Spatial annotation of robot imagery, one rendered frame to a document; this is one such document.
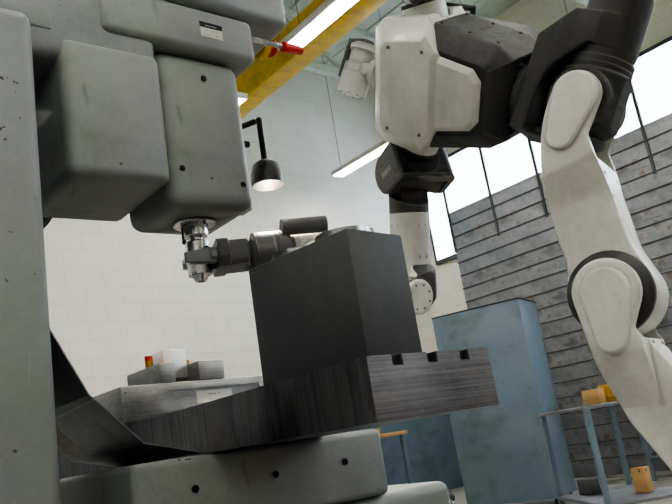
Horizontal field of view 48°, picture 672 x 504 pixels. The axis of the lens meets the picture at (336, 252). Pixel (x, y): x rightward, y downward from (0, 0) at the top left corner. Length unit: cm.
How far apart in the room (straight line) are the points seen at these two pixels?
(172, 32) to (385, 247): 68
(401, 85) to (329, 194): 928
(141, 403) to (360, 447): 42
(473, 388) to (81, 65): 86
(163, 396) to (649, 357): 88
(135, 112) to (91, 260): 730
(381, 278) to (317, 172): 975
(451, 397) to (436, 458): 999
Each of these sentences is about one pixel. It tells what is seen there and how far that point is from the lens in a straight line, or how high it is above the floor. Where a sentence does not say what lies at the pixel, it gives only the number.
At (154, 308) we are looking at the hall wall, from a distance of 884.
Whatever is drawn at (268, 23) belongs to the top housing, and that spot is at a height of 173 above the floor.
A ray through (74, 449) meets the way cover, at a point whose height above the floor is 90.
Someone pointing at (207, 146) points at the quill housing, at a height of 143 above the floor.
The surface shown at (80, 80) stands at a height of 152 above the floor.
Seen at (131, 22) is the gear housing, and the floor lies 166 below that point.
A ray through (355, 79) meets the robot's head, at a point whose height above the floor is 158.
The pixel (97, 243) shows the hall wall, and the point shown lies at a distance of 878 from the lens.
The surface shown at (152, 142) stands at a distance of 142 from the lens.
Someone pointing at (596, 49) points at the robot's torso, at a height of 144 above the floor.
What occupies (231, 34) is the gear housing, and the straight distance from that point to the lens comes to 164.
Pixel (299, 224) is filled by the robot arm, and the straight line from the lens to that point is 152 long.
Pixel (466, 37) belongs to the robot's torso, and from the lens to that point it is 150.
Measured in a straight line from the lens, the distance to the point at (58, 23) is 147.
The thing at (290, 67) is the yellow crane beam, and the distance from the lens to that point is 828.
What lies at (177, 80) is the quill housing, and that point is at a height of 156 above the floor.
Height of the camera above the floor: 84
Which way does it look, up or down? 14 degrees up
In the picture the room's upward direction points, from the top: 9 degrees counter-clockwise
